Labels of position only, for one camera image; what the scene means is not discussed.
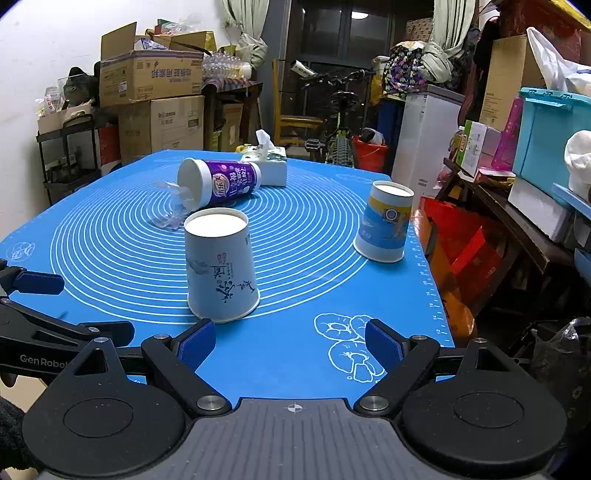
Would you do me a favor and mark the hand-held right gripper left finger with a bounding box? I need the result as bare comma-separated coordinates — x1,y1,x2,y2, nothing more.
59,318,232,417

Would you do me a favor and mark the clear plastic cup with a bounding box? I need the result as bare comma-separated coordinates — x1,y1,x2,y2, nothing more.
148,180,193,230

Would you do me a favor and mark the dark plastic bag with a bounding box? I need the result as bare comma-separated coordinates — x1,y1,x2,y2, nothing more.
530,316,591,418

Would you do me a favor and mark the white foam box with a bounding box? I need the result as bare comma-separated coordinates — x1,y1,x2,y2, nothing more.
507,175,574,244

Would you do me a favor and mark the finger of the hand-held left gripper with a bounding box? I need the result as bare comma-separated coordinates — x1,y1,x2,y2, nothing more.
0,264,66,297
0,298,136,349

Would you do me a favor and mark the dark green bag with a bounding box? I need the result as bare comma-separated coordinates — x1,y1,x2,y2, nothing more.
62,67,100,110

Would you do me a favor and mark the dark side table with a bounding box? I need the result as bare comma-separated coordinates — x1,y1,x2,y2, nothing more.
203,76,264,151

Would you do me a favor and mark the colourful patterned bag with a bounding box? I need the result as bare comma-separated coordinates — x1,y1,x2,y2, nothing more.
383,43,431,100

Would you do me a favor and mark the white ink-print paper cup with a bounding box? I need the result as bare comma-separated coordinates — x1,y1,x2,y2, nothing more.
184,208,261,323

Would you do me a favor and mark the red shopping bag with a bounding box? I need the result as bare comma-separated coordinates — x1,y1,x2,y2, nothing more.
417,196,503,325

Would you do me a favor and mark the black bicycle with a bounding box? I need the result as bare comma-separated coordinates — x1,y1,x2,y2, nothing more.
288,60,378,169

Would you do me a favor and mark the black shelf cart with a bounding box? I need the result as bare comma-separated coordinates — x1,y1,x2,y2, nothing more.
36,112,122,206

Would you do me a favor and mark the white chest freezer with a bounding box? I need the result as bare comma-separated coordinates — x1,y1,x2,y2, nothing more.
391,84,466,200

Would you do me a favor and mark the purple drink cup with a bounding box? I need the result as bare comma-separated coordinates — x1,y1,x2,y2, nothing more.
178,158,262,212

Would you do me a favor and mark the pack of water bottles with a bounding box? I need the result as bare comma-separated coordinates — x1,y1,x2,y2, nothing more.
202,52,253,80

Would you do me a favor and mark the red bucket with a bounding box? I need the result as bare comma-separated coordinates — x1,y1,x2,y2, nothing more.
353,135,389,174

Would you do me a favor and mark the white cloth bundle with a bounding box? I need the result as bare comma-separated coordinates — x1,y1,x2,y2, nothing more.
564,130,591,202

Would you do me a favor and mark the tall cardboard box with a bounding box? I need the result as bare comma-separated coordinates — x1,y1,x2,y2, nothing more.
479,34,546,133

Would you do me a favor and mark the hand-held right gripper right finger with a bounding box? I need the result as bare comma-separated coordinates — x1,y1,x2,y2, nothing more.
353,318,519,417

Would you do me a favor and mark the person's left forearm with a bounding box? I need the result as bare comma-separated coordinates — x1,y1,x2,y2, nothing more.
0,374,43,474

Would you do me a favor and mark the open cardboard box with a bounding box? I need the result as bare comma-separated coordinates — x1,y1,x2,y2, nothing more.
99,22,205,108

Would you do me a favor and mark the yellow wooden chair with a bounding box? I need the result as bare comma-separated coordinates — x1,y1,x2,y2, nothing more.
272,59,324,149

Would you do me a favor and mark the large cardboard box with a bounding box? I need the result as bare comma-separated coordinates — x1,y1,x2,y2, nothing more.
118,95,206,163

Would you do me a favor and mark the white and green carton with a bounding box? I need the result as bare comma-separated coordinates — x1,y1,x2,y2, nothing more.
461,120,502,179

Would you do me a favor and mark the blue-print paper cup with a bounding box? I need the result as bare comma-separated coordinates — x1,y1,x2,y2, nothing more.
353,180,415,264

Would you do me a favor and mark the blue silicone mat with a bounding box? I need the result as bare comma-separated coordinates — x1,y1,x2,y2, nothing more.
0,148,456,408

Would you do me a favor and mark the teal storage box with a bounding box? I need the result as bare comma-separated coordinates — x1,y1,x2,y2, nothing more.
512,87,591,195

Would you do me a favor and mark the white plastic bag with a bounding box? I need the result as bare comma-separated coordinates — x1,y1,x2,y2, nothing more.
526,27,591,98

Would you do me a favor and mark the pale green curtain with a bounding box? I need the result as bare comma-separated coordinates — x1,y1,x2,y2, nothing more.
221,0,269,71
431,0,476,48

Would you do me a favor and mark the white tissue pack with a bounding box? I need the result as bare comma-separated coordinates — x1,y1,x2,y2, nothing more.
239,130,288,187

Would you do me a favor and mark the pink plastic container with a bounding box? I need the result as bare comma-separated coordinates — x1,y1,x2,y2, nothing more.
490,96,525,172

